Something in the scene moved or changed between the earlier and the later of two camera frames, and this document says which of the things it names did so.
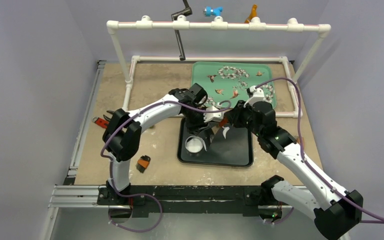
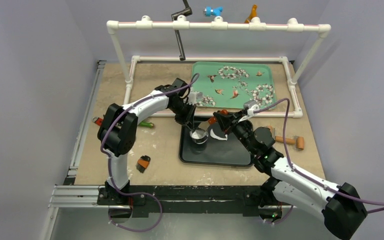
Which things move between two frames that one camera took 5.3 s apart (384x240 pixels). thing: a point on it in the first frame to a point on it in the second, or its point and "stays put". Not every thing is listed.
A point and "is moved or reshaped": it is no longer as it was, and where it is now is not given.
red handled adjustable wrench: x=100 y=122 stays put
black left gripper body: x=194 y=121 to x=183 y=111
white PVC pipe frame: x=255 y=24 stays put
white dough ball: x=194 y=145 is moved or reshaped
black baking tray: x=235 y=150 stays put
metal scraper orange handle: x=223 y=121 is moved or reshaped
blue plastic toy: x=216 y=11 stays put
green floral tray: x=231 y=80 stays put
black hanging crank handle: x=187 y=11 stays put
